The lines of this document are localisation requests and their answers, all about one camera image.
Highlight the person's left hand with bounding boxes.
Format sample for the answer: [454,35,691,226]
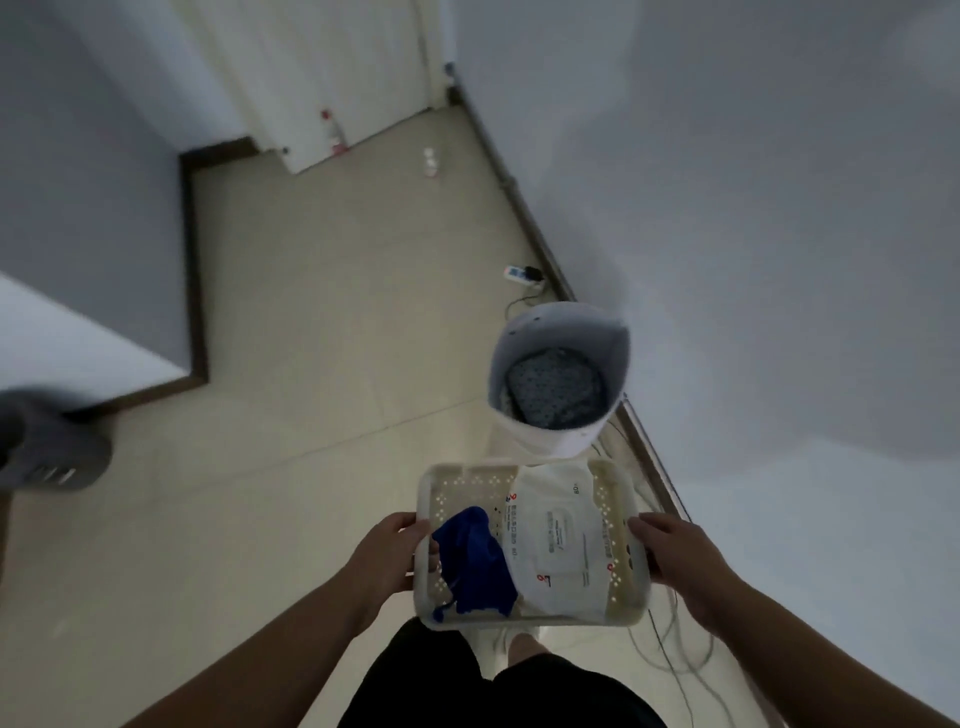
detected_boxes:
[339,512,441,638]

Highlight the person's right hand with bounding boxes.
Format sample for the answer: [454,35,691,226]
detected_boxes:
[628,513,740,641]

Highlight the white perforated plastic basket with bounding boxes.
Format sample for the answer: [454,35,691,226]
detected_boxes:
[414,458,651,630]

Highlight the person's right forearm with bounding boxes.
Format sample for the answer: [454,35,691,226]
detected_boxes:
[705,577,960,728]

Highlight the person's left forearm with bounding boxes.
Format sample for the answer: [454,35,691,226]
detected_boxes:
[116,573,380,728]

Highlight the blue cloth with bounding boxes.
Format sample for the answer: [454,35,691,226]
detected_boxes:
[430,506,520,622]

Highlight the white wet wipes packet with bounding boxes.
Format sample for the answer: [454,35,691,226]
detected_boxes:
[507,460,610,625]

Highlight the person's white shoe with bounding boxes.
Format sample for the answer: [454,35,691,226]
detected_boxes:
[459,627,543,680]

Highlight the white mini washing machine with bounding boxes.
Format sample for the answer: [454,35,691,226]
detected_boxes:
[487,301,631,461]

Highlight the person's black shorts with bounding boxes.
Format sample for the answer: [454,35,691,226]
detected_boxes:
[358,617,669,728]

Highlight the dark brown baseboard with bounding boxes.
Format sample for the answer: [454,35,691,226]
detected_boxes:
[61,137,260,421]

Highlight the grey slipper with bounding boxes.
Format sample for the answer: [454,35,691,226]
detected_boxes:
[0,387,114,494]

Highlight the white door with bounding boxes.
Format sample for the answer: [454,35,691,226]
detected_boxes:
[171,0,432,176]

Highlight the grey cables on floor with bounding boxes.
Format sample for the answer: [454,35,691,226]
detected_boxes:
[592,420,740,728]

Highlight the black power cable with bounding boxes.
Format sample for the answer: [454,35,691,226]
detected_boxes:
[504,289,552,322]

